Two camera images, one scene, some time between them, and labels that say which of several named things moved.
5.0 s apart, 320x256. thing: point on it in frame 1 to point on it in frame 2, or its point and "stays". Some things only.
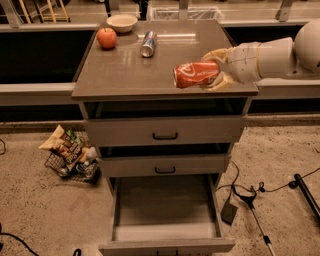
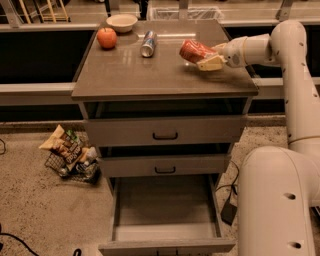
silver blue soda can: [148, 43] stays
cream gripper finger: [223, 82] to [213, 64]
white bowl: [122, 23] stays
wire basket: [72, 155] stays
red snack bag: [195, 73] to [194, 51]
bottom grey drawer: [171, 215] stays
